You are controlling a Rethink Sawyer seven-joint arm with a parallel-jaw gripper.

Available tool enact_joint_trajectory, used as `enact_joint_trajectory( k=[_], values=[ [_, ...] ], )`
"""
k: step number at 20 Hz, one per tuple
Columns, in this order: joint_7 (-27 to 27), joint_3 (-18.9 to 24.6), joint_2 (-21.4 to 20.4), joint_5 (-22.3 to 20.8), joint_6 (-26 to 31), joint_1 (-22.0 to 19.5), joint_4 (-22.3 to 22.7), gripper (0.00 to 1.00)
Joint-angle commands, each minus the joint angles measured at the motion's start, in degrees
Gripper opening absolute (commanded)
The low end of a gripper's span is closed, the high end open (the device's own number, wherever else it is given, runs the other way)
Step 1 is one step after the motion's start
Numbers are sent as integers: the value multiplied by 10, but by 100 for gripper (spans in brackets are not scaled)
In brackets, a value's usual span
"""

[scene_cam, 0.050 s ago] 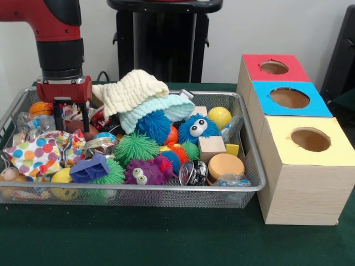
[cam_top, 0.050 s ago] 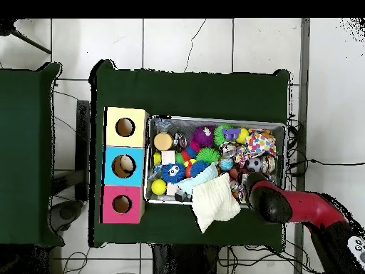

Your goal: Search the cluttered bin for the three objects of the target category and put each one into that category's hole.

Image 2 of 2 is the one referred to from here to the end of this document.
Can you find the polka dot cloth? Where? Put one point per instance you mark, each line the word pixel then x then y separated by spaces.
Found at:
pixel 261 144

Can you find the small black white soccer ball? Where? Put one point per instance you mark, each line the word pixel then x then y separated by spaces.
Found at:
pixel 254 164

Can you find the large green spiky ball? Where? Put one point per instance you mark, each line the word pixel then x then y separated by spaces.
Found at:
pixel 218 137

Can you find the black silver round toy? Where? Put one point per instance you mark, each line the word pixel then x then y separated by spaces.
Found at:
pixel 180 140

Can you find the brown toy football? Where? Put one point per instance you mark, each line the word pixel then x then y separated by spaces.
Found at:
pixel 232 174

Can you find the green cloth side table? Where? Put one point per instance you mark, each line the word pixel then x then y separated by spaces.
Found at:
pixel 25 154

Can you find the blue globe ball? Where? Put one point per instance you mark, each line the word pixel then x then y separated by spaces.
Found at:
pixel 226 164

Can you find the purple spiky ball with eyes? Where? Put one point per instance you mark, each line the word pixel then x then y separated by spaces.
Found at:
pixel 202 137

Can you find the yellow block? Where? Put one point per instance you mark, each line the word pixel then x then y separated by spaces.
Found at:
pixel 157 158

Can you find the cream waffle cloth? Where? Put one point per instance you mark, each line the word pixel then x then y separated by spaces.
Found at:
pixel 214 202

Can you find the purple plastic block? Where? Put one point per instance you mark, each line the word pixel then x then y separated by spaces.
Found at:
pixel 230 135

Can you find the wooden box with three holes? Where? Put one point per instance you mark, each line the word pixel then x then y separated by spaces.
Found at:
pixel 112 166

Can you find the yellow smiley ball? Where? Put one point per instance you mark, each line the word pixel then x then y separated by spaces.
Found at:
pixel 243 135

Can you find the mint green knit cloth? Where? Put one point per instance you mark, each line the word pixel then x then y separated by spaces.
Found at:
pixel 197 178

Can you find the clear mesh bin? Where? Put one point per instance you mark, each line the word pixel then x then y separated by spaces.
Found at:
pixel 149 197

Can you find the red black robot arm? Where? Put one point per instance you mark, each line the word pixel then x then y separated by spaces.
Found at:
pixel 302 208

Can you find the blue fuzzy ball with eyes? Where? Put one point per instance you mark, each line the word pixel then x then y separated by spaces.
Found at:
pixel 173 172

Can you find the round wooden disc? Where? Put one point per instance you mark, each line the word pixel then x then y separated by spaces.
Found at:
pixel 162 141

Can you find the clear crumpled plastic packet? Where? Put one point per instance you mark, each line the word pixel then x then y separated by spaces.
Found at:
pixel 163 123

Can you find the small green spiky ball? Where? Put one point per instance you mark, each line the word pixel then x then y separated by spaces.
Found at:
pixel 207 156

